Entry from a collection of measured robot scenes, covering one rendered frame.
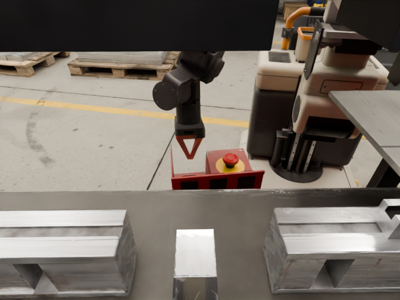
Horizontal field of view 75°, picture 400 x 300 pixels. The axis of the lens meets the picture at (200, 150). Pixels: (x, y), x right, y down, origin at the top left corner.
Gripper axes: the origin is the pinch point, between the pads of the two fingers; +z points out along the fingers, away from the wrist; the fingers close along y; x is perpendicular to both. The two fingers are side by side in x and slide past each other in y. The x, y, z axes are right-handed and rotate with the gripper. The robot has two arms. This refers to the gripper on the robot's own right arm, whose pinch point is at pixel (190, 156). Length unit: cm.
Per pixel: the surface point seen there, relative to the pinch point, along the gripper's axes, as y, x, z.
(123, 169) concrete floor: -103, -41, 57
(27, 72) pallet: -270, -171, 12
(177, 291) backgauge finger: 44.5, -3.6, -10.0
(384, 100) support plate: 16.7, 33.8, -16.5
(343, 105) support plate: 17.5, 25.7, -16.3
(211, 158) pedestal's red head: -1.4, 5.6, 1.8
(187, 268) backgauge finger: 42.8, -2.7, -10.5
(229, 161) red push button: 3.8, 9.2, 0.1
